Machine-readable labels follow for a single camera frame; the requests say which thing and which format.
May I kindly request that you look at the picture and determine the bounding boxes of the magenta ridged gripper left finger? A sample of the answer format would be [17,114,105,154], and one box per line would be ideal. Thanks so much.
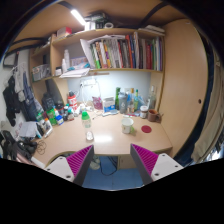
[44,144,95,187]

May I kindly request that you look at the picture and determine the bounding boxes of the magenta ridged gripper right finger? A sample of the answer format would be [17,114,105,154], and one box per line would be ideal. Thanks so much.
[129,143,184,186]

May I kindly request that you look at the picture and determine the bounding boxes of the grey metal water bottle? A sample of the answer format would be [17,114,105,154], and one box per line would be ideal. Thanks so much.
[118,92,128,114]

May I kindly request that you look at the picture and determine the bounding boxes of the white computer mouse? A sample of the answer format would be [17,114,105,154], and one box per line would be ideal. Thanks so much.
[86,131,94,141]

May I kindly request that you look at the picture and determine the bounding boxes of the red round coaster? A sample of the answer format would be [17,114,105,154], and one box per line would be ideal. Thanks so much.
[141,125,152,133]

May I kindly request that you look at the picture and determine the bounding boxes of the clear bottle with green cap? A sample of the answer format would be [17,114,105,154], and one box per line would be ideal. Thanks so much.
[82,111,91,128]

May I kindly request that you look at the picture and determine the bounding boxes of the white paper cup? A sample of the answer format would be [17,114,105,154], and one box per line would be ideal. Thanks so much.
[121,118,134,134]

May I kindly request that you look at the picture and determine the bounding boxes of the brown ceramic mug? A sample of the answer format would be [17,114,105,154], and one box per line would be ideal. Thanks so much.
[148,109,161,123]

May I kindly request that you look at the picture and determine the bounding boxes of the green lidded small bottle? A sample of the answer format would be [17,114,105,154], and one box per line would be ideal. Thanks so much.
[46,108,57,126]

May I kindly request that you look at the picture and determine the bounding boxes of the red and white canister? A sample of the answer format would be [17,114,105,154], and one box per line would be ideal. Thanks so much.
[68,91,77,110]

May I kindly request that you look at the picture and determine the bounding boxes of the pink patterned pouch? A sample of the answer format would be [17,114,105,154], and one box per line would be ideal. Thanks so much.
[93,97,103,110]

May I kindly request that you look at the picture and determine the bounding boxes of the clear spray bottle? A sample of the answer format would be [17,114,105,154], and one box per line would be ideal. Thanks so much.
[149,85,156,109]

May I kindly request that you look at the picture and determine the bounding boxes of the green tall bottle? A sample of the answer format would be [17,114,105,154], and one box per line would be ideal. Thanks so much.
[115,87,121,110]

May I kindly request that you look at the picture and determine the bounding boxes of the blue and white box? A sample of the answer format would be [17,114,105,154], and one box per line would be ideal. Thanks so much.
[103,97,115,112]

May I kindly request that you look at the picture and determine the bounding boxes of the white desk lamp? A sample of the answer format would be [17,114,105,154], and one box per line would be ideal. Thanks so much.
[80,78,101,109]

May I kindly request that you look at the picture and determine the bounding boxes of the wooden desk with shelves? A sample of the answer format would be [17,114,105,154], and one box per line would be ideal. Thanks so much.
[29,19,208,158]

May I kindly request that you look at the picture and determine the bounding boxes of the white paper sheets on shelf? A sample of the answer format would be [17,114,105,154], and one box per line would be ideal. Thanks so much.
[61,68,90,78]

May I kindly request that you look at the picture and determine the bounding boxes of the white bottle on shelf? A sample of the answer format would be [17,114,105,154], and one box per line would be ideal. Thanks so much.
[64,49,70,70]

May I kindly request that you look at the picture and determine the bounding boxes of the row of books on shelf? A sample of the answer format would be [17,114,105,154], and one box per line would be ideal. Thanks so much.
[80,31,163,71]

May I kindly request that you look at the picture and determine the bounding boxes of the ceiling tube light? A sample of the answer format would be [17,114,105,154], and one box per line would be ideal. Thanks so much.
[71,9,86,26]

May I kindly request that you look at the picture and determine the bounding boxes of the black cable under desk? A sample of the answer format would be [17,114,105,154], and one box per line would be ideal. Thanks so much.
[98,155,120,177]

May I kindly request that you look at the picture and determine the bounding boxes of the dark clothes hanging on wall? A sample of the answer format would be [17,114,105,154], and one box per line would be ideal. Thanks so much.
[3,76,21,127]

